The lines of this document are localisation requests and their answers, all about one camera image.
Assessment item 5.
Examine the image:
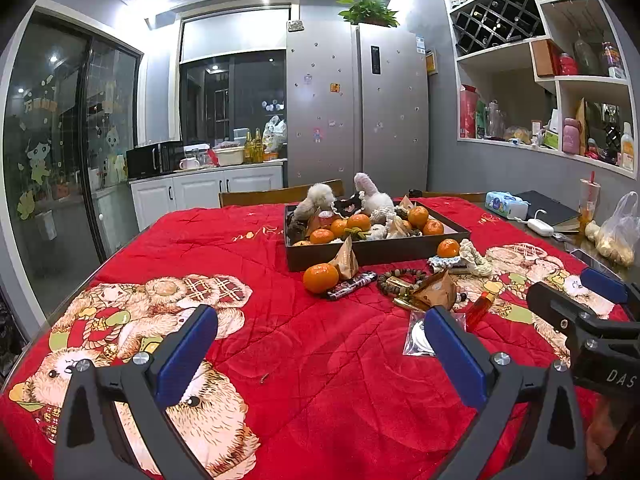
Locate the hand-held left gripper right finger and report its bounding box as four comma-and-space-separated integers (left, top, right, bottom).
424, 305, 587, 480

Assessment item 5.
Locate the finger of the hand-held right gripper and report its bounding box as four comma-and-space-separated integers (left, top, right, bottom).
526, 282, 601, 348
580, 267, 640, 306

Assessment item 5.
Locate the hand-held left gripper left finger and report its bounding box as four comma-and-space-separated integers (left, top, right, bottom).
54, 304, 219, 480

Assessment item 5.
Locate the clear plastic packet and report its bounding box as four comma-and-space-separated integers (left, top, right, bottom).
404, 310, 441, 357

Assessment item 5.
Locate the cream crochet scrunchie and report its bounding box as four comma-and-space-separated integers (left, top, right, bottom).
459, 239, 487, 277

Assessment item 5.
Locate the wooden bead bracelet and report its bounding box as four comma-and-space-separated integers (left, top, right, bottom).
376, 269, 430, 297

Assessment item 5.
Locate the dark brown tray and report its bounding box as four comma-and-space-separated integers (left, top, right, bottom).
284, 201, 472, 273

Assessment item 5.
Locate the dark patterned candy bar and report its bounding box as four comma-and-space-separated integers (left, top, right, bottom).
326, 271, 377, 301

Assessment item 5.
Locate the person's right hand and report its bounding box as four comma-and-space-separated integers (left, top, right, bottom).
586, 395, 640, 477

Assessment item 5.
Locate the plastic bag of ginger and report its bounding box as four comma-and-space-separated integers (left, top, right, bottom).
585, 191, 640, 267

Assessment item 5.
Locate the red lighter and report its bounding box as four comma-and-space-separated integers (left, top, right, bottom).
465, 292, 497, 331

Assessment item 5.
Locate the white power adapter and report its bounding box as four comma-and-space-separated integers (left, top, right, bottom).
515, 210, 556, 236

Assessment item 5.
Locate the drink cup with straw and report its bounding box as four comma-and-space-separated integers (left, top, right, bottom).
579, 171, 600, 233

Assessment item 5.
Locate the black notebook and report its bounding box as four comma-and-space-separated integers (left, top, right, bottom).
510, 190, 583, 233

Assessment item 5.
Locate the blue tissue pack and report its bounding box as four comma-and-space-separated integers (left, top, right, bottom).
485, 191, 531, 220

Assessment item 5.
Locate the red bear printed blanket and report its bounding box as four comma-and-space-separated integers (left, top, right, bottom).
0, 195, 631, 480

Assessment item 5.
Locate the white lotion bottle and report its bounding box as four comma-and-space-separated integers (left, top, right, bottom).
620, 122, 636, 170

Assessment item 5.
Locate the kraft paper bag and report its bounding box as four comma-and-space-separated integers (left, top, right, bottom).
575, 99, 591, 156

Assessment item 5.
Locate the white kitchen cabinet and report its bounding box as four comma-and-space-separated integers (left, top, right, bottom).
130, 160, 288, 233

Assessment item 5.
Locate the heap of mandarins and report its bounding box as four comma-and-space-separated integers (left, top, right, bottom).
292, 206, 446, 248

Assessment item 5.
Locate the wooden chair back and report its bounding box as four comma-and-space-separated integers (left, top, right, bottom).
219, 179, 346, 208

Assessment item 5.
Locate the pink white fluffy toy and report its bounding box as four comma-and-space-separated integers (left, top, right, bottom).
353, 172, 396, 223

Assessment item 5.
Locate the glass pitcher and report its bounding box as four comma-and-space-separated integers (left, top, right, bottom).
487, 101, 505, 138

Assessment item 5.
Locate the black microwave oven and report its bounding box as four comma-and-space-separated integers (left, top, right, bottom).
126, 141, 185, 180

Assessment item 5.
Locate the white fluffy pompom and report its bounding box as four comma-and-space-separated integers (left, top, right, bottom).
294, 183, 337, 221

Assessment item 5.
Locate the white basin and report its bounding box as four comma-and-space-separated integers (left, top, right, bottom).
212, 146, 246, 167

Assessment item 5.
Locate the red gift box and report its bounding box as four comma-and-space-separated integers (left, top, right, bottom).
459, 85, 480, 140

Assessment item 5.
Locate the glass jar with colourful label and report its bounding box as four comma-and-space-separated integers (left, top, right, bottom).
602, 42, 623, 78

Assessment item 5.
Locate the clear glass jar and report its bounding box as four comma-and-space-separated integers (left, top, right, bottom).
574, 32, 601, 76

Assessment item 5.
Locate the glass sliding door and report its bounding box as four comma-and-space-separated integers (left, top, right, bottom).
0, 10, 146, 311

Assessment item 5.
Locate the brown box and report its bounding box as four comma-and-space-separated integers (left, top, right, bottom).
531, 40, 561, 78

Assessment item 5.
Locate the white plastic bag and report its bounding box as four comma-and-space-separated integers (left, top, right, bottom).
262, 115, 288, 153

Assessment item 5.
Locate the dark kitchen window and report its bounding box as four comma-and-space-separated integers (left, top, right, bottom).
179, 50, 288, 146

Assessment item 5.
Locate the silver double door refrigerator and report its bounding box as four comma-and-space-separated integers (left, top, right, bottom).
286, 24, 431, 198

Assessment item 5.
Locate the black wine rack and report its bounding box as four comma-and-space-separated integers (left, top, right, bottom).
452, 0, 546, 56

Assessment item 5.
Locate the green potted plant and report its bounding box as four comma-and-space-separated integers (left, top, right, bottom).
337, 0, 401, 28

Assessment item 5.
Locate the white wall shelf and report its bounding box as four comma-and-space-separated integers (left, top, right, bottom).
437, 0, 640, 181

